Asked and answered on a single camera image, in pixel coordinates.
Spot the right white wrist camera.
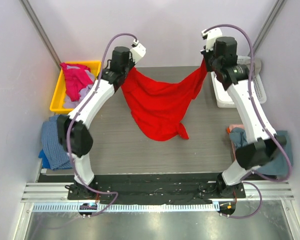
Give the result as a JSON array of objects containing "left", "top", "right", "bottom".
[{"left": 201, "top": 27, "right": 223, "bottom": 52}]

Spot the white perforated basket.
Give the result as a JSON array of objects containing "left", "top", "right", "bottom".
[{"left": 210, "top": 55, "right": 267, "bottom": 108}]

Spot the yellow plastic bin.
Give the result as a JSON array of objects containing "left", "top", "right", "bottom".
[{"left": 49, "top": 60, "right": 101, "bottom": 115}]

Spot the lavender t shirt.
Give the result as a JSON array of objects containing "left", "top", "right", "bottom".
[{"left": 63, "top": 72, "right": 95, "bottom": 108}]

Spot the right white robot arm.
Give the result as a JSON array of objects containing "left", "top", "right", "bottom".
[{"left": 201, "top": 35, "right": 287, "bottom": 198}]

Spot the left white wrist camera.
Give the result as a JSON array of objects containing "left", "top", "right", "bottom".
[{"left": 130, "top": 39, "right": 146, "bottom": 64}]

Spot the white slotted cable duct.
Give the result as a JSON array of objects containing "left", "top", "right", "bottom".
[{"left": 32, "top": 202, "right": 220, "bottom": 213}]

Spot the blue checkered shirt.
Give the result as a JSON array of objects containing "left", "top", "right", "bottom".
[{"left": 38, "top": 114, "right": 72, "bottom": 170}]

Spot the grey shirt in basket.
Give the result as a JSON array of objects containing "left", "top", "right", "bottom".
[{"left": 253, "top": 57, "right": 262, "bottom": 75}]

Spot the pink t shirt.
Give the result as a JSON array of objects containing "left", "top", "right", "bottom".
[{"left": 60, "top": 62, "right": 95, "bottom": 102}]

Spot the red t shirt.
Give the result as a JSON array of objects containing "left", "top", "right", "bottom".
[{"left": 121, "top": 61, "right": 208, "bottom": 142}]

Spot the teal folded t shirt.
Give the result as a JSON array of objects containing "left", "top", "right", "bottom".
[{"left": 228, "top": 126, "right": 295, "bottom": 178}]

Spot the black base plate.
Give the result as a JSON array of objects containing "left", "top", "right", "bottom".
[{"left": 65, "top": 173, "right": 246, "bottom": 205}]

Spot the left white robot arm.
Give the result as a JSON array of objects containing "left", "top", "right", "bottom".
[{"left": 57, "top": 43, "right": 146, "bottom": 200}]

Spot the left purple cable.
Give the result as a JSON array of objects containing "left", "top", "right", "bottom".
[{"left": 66, "top": 32, "right": 140, "bottom": 217}]

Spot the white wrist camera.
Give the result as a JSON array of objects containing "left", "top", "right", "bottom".
[
  {"left": 130, "top": 39, "right": 146, "bottom": 64},
  {"left": 201, "top": 27, "right": 223, "bottom": 52}
]

